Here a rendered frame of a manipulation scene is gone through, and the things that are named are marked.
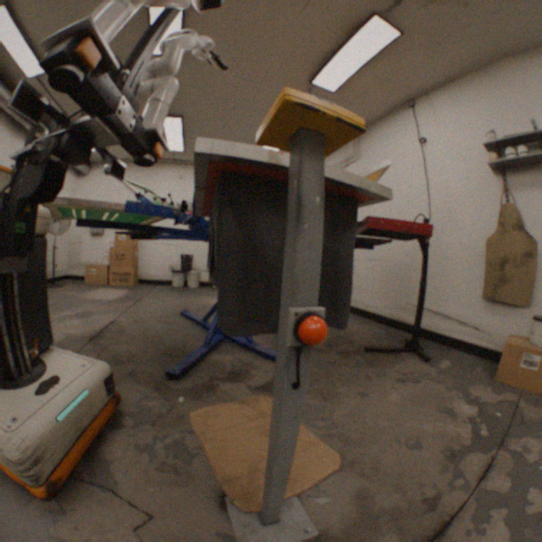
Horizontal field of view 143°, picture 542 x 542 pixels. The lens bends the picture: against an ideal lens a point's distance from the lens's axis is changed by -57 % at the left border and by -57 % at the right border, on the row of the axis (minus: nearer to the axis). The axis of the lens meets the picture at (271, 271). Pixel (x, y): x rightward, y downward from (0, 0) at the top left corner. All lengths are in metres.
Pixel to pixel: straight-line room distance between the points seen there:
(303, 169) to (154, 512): 0.92
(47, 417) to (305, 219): 0.82
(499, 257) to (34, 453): 2.77
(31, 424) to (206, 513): 0.55
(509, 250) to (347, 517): 2.11
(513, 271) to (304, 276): 2.06
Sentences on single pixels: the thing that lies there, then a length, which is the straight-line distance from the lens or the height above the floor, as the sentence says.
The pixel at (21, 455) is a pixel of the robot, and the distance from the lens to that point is 0.75.
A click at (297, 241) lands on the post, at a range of 0.27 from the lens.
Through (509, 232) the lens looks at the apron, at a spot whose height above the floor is 1.13.
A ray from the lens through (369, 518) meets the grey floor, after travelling 0.85.
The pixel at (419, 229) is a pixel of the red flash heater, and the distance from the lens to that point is 1.78.
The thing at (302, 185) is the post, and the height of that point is 0.83.
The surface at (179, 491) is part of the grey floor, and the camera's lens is 0.85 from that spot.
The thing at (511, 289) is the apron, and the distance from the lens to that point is 2.21.
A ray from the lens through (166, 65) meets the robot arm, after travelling 1.03.
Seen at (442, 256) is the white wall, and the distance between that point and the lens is 2.50.
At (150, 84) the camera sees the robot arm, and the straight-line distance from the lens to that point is 1.00.
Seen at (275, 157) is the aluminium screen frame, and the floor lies 0.97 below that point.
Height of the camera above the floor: 0.73
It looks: 3 degrees down
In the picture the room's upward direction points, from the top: 4 degrees clockwise
